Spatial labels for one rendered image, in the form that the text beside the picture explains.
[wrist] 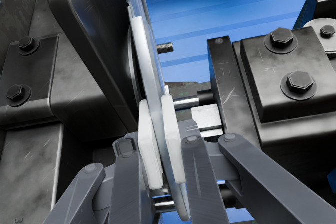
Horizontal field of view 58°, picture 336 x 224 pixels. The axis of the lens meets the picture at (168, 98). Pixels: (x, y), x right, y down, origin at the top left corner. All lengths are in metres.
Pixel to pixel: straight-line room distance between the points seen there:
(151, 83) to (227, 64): 0.22
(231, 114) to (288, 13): 1.85
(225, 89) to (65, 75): 0.18
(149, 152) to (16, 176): 0.17
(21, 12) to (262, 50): 0.29
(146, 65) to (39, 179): 0.15
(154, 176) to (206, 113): 0.25
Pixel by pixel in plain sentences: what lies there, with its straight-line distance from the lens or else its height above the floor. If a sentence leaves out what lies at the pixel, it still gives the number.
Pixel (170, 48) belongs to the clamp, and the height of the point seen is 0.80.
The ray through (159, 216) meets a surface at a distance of 0.26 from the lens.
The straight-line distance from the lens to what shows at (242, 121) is 0.35.
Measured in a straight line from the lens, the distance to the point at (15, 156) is 0.32.
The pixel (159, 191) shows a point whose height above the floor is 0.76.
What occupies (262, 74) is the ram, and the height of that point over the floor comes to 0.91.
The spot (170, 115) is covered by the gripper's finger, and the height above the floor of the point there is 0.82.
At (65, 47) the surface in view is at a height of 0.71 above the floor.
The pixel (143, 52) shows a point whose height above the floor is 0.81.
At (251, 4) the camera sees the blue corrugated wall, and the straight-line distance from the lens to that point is 2.27.
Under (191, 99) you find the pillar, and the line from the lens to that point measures 0.52.
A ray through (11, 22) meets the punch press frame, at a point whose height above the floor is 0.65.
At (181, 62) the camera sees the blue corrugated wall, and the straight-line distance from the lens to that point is 1.94.
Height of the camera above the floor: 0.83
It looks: 5 degrees down
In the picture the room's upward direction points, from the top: 80 degrees clockwise
